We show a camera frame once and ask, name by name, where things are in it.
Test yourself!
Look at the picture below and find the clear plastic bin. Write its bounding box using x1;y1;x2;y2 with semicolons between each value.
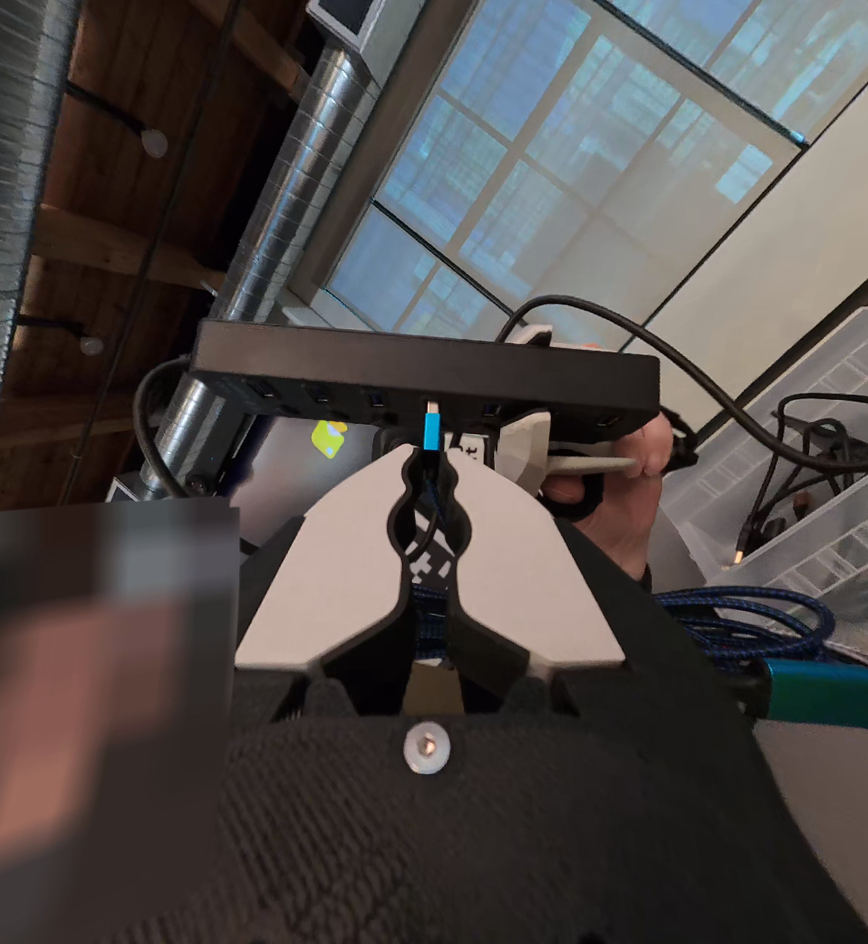
667;273;868;594

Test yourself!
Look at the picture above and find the large glass window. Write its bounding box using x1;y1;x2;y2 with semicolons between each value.
321;0;868;349

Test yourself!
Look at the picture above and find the bundle of usb cables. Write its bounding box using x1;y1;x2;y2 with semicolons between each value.
737;391;868;569

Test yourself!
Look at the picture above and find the blue braided usb cable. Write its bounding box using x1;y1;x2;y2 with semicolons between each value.
397;396;868;731

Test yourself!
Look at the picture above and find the person's left hand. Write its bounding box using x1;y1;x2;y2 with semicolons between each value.
601;411;683;579

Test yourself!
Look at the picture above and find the silver ventilation duct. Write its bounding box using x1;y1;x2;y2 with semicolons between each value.
0;0;84;514
147;42;386;502

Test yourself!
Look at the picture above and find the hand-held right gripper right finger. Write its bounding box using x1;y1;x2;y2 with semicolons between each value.
443;450;628;679

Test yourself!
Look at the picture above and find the large dark panel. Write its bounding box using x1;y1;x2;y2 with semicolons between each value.
232;413;358;550

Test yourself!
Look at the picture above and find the ceiling air vent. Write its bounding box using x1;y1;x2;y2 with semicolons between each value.
306;0;408;48

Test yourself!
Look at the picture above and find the black 7-port USB hub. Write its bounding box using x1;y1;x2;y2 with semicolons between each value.
132;293;868;500

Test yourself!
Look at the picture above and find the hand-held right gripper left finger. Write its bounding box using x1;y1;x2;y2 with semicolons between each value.
235;447;421;679

